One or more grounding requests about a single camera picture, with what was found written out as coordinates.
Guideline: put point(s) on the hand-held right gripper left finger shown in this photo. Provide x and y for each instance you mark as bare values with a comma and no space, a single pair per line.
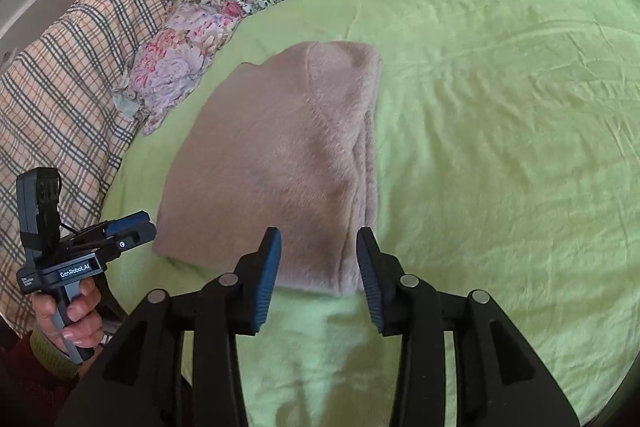
267,279

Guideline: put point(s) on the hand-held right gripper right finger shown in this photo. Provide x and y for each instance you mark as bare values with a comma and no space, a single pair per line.
371,289

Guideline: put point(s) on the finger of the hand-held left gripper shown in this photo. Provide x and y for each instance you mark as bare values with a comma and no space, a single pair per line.
131,222
131,243

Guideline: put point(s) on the pink knitted sweater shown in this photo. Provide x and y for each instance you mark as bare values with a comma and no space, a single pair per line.
260,157

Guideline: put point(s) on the person's left forearm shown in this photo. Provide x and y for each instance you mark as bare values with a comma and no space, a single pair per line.
30,387

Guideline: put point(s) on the person's left hand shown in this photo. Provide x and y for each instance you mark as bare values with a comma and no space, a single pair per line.
86,332

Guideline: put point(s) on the plaid quilt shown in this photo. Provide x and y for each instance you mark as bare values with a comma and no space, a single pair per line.
75,82

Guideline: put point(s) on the pastel flower print cloth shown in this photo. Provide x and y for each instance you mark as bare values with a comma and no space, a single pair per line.
170,62

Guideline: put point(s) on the green bed sheet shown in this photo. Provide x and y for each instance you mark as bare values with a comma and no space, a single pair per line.
500,157

